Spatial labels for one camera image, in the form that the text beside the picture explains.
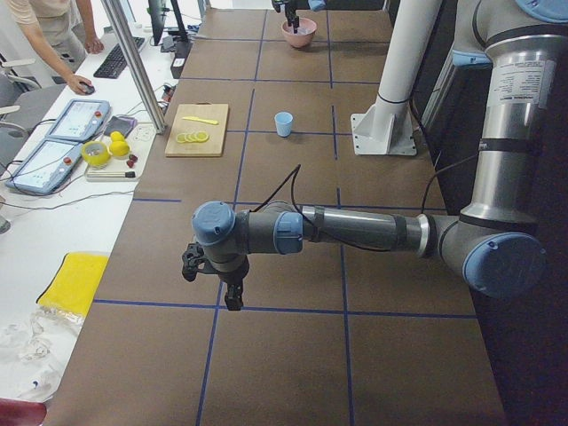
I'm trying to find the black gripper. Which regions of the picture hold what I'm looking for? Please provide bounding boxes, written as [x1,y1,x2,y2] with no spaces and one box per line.
[217,264,249,311]
[283,0,299,34]

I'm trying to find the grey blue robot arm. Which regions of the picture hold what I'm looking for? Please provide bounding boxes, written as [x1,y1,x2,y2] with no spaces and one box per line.
[272,0,327,34]
[182,1,567,311]

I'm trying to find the person's forearm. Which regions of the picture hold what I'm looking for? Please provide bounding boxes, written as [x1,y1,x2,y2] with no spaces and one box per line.
[19,23,78,86]

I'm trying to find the pink bowl of ice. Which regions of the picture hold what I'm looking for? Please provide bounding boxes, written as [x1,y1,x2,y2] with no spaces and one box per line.
[281,18,318,48]

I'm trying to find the light blue plastic cup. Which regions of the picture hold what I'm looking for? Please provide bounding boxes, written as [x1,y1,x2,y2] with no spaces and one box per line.
[274,111,294,138]

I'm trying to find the person's other hand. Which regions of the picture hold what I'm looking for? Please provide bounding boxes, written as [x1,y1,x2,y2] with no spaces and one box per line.
[84,36,105,54]

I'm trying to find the person's hand on mouse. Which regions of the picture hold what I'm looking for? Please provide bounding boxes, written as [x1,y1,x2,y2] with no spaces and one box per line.
[65,74,92,96]

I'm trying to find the yellow plastic knife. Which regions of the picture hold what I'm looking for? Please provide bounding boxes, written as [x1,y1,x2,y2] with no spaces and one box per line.
[182,115,219,125]

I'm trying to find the black monitor stand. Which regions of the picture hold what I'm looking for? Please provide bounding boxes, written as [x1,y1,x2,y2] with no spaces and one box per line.
[147,0,191,55]

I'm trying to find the wooden cutting board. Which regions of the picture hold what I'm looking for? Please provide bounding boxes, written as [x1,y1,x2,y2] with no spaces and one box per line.
[164,104,229,158]

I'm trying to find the lemon slices row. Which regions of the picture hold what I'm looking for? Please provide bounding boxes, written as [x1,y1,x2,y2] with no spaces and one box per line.
[176,131,209,144]

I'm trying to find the yellow cloth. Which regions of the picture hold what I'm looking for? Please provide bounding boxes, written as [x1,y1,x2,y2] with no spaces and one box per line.
[36,252,109,318]

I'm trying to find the strawberry on side tray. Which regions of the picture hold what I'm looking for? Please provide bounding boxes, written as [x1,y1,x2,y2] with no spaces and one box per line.
[126,154,138,169]

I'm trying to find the white tray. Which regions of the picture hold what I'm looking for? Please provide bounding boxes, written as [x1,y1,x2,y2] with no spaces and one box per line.
[84,126,155,181]

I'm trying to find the black computer keyboard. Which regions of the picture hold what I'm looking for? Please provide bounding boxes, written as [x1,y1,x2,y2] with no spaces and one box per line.
[93,43,127,79]

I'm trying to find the yellow lemon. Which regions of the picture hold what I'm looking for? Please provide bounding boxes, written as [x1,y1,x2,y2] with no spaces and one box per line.
[108,139,130,157]
[110,131,125,141]

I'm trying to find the purple grey wallet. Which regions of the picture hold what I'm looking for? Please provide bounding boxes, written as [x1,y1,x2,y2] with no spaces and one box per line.
[103,115,138,137]

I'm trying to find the yellow tape roll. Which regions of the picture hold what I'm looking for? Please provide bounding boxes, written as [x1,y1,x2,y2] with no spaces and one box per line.
[81,141,111,167]

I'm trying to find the crumpled clear plastic bag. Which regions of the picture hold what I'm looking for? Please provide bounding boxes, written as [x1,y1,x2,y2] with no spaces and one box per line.
[1,307,84,402]

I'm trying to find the black computer mouse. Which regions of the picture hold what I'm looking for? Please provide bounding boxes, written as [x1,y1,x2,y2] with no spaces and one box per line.
[80,82,95,95]

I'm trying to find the lower blue teach pendant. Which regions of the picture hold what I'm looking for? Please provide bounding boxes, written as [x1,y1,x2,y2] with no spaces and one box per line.
[5,138,83,195]

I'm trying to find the blue teach pendant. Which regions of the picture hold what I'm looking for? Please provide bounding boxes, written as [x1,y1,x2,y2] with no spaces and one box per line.
[47,99,111,142]
[5,138,83,195]

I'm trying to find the upper blue teach pendant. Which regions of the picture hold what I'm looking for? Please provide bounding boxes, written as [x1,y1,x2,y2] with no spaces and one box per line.
[47,99,111,142]

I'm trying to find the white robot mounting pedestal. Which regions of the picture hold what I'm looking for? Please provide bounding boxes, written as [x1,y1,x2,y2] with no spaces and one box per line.
[351,0,442,156]

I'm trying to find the aluminium frame post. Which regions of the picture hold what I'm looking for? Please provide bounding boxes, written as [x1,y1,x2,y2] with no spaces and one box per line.
[101,0,166,134]

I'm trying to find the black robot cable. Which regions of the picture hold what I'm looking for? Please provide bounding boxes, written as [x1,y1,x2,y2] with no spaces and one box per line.
[250,163,483,253]

